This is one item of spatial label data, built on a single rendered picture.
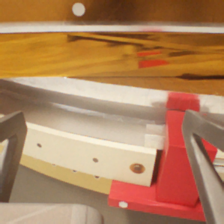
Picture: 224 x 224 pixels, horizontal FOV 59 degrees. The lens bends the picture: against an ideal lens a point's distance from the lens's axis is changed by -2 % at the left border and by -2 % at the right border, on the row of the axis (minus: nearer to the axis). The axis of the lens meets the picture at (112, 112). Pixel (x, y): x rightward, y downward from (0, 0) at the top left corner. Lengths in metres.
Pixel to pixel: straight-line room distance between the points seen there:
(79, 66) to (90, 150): 0.08
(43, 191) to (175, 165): 0.22
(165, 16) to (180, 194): 0.16
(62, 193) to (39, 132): 0.12
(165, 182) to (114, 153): 0.05
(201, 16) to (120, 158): 0.15
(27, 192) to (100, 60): 0.24
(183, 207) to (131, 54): 0.15
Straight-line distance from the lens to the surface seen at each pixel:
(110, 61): 0.21
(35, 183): 0.34
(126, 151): 0.19
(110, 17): 0.20
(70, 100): 0.25
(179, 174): 0.18
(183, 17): 0.21
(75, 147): 0.20
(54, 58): 0.22
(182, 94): 0.20
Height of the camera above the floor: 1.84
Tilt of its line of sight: 34 degrees down
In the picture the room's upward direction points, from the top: straight up
